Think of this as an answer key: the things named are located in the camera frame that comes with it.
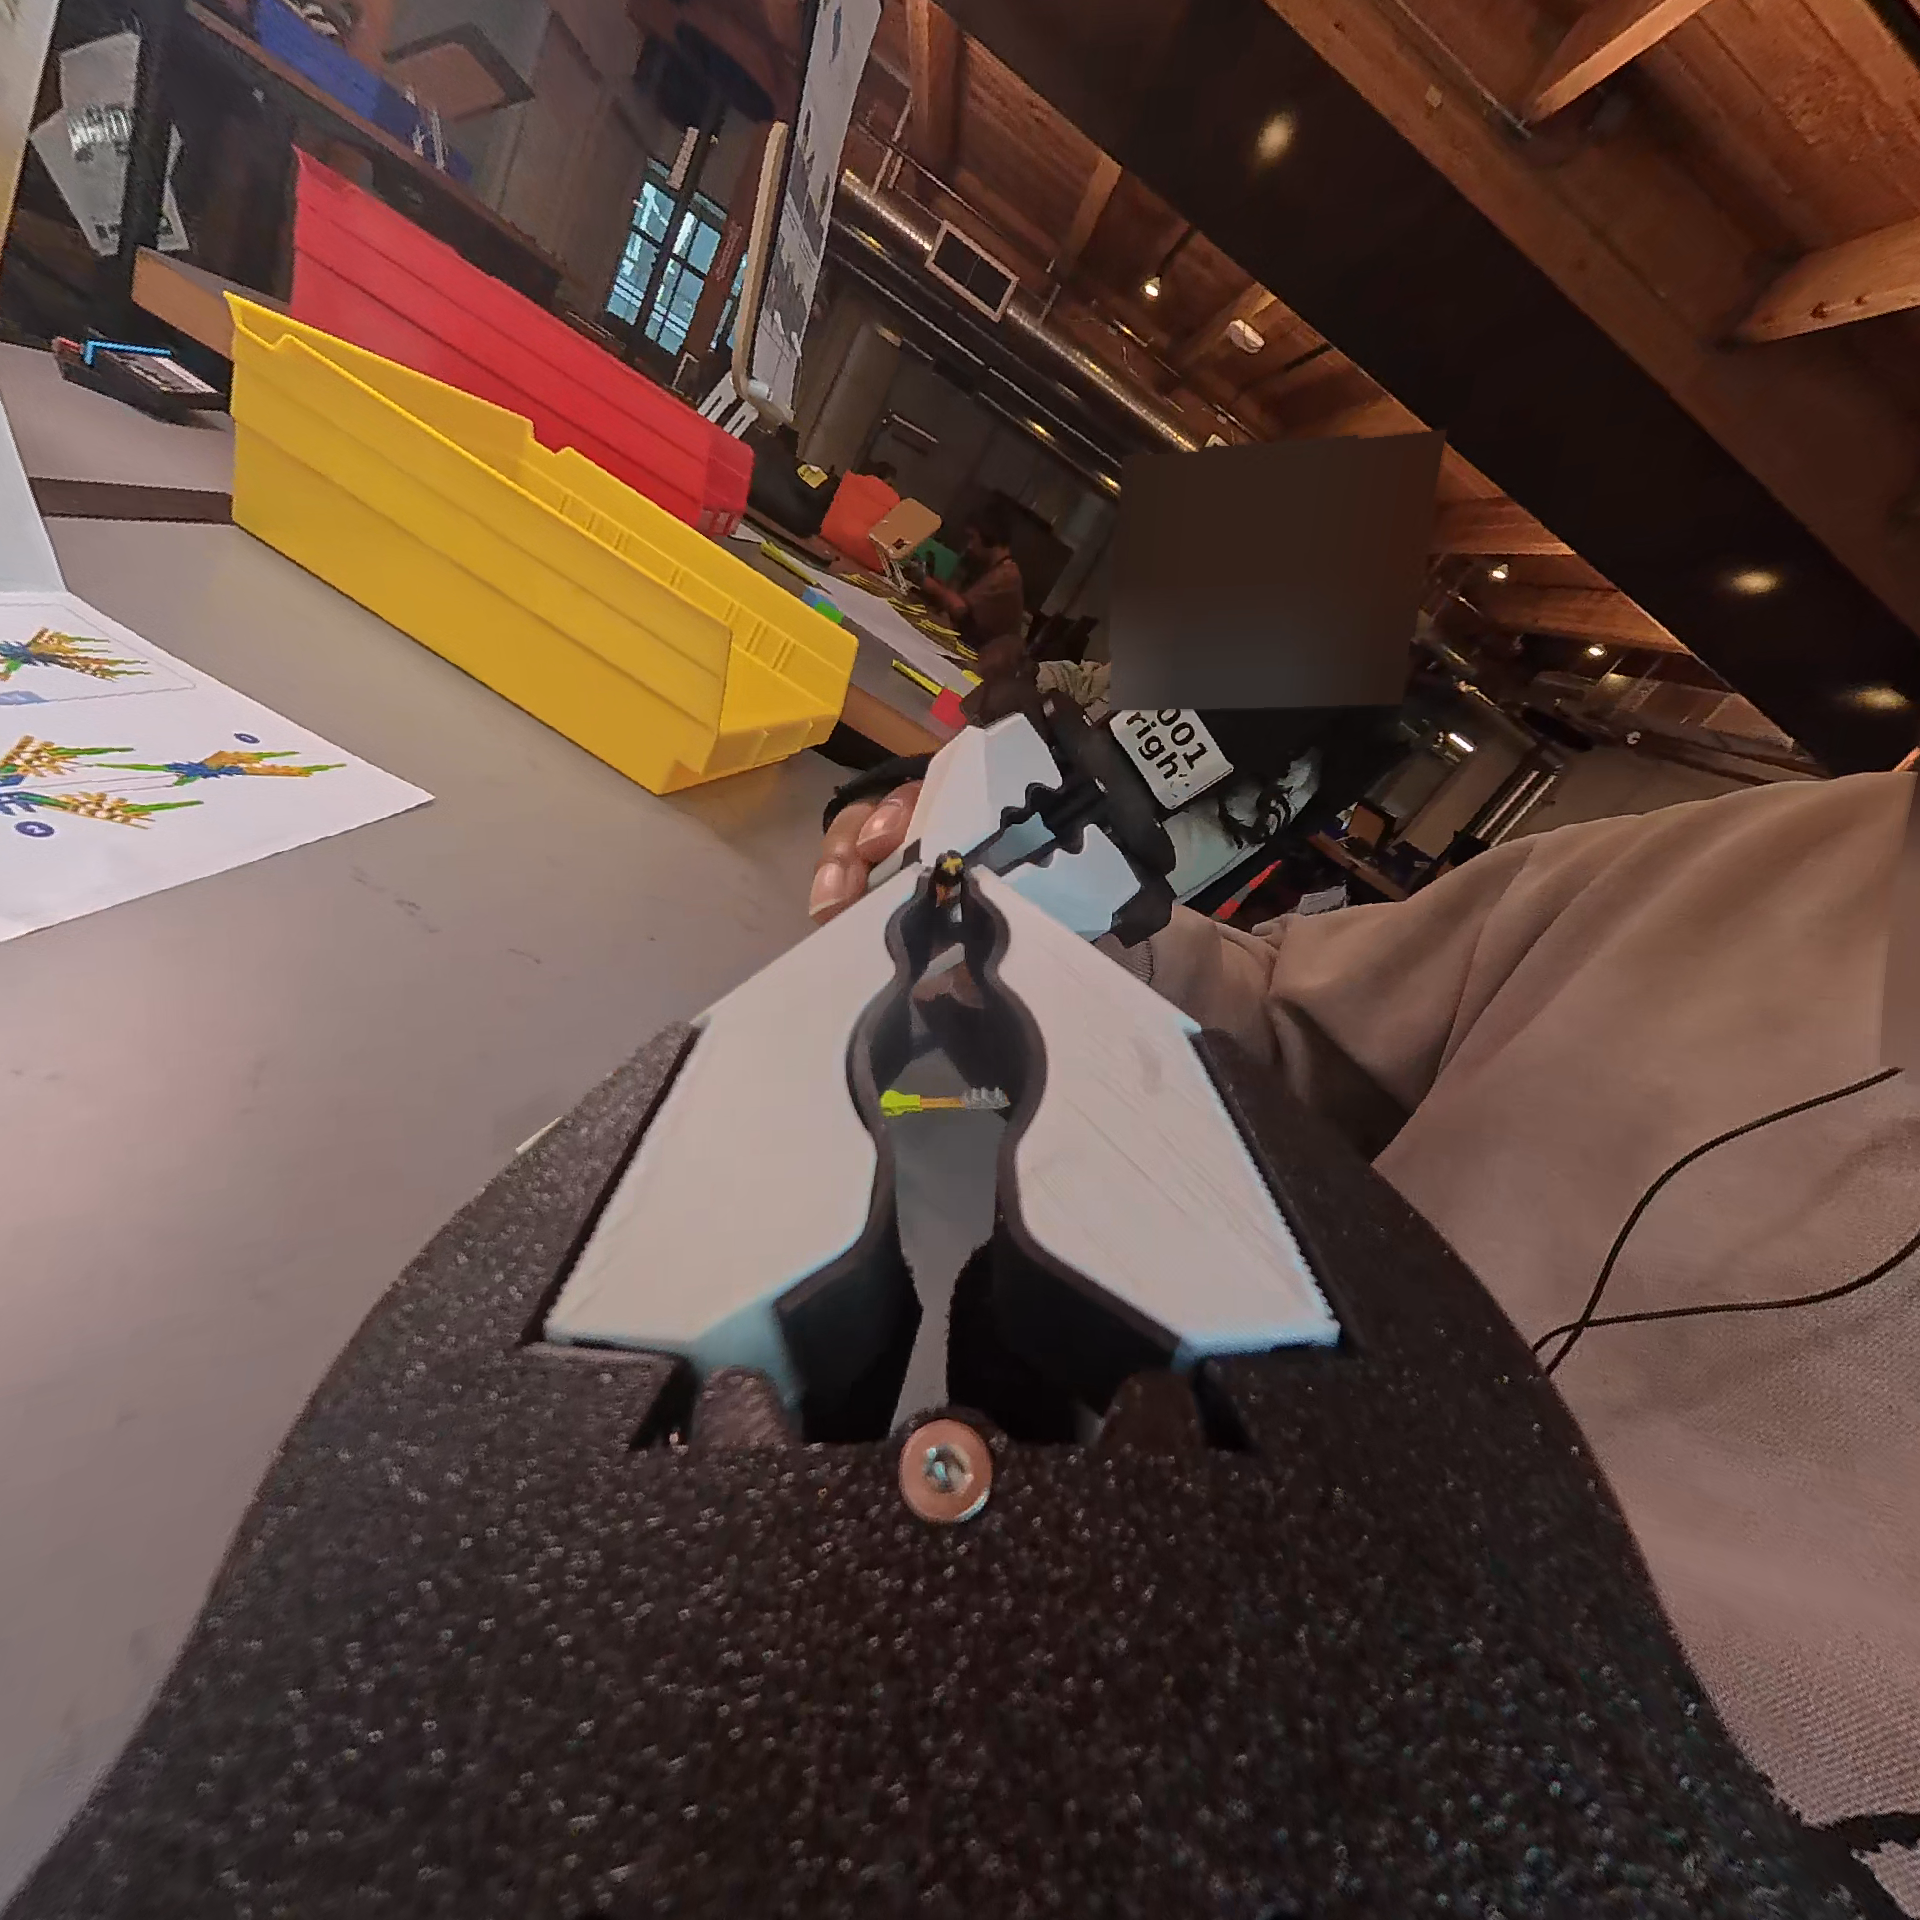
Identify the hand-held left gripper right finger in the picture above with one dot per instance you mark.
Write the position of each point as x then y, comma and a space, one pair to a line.
1172, 1201

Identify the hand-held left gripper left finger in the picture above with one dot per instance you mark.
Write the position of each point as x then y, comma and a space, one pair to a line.
704, 1201

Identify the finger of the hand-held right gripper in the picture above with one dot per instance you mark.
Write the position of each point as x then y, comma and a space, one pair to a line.
984, 779
1088, 885

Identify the toy construction model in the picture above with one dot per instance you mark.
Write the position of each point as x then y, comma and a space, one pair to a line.
907, 1103

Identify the yellow plastic bin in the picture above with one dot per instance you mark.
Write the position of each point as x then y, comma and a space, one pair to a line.
524, 599

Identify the person's right forearm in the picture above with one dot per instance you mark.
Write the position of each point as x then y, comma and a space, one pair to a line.
1501, 960

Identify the grey desk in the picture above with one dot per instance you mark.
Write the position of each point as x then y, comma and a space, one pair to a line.
376, 1050

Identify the person's right hand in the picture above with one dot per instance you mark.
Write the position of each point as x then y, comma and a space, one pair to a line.
855, 861

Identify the cluttered work table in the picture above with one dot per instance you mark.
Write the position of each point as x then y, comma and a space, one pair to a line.
885, 675

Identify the orange chair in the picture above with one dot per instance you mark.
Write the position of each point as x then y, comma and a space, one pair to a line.
859, 517

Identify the white hanging banner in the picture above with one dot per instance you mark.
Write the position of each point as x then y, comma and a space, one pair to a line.
804, 224

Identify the person's beige hoodie torso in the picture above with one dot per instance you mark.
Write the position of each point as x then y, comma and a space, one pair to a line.
1725, 1424

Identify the dark paned window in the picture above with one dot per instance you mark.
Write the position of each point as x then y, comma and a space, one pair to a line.
669, 269

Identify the toy instruction sheet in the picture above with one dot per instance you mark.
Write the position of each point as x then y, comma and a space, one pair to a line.
182, 839

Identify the stack of red bins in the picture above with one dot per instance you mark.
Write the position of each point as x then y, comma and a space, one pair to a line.
495, 346

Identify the round ceiling light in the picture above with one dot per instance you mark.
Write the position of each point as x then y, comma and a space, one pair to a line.
1276, 136
1751, 578
1875, 698

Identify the black device with blue light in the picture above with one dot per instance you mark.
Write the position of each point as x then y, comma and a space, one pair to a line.
136, 381

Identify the blue storage bins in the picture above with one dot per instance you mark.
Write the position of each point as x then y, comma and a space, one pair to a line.
347, 67

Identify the printed paper sheet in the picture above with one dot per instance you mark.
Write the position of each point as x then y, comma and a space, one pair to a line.
113, 148

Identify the silver ventilation duct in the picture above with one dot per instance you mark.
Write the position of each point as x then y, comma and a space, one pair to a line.
1049, 322

